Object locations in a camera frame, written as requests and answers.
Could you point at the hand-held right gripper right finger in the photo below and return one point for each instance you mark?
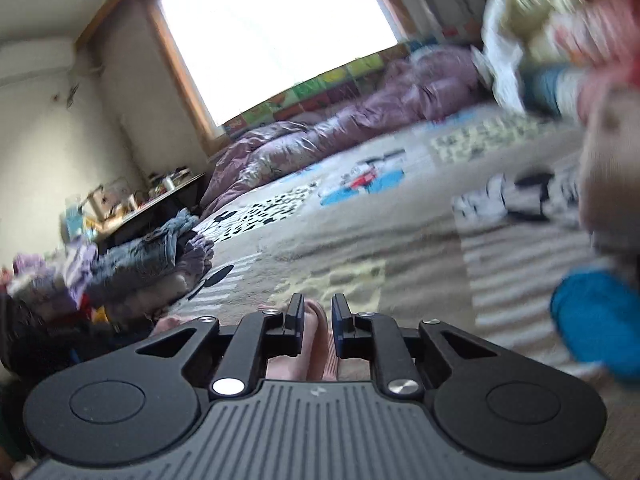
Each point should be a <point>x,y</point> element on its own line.
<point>340,327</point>

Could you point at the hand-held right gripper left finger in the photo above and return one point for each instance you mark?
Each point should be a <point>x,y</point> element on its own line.
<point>298,322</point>

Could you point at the pink sweatshirt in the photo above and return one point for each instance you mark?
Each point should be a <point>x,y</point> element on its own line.
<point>317,350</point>

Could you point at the stack of folded sweaters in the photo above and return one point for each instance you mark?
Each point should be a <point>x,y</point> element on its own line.
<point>55,275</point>

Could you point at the cartoon mouse printed blanket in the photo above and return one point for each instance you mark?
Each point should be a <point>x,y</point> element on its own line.
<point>400,240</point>

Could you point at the white purple flower garment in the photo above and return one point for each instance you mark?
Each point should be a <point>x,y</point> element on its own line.
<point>192,265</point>

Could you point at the dark desk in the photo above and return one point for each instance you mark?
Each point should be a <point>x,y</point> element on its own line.
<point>150,205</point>

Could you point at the purple quilt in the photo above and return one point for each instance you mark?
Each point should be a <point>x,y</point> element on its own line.
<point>350,120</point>

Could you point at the colourful foam play mat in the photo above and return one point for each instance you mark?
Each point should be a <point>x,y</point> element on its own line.
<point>320,90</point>

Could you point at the wooden framed window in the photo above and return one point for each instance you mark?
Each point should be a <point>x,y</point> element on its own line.
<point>270,35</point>

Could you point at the beige folded sweater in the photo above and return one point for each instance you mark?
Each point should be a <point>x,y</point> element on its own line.
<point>610,175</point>

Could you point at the blue striped rolled quilt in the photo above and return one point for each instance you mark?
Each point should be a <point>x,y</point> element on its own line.
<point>550,90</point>

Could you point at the white quilt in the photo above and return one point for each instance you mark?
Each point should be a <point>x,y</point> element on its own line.
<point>505,50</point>

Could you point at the pink quilt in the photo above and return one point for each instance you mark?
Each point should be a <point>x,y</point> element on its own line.
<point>610,35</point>

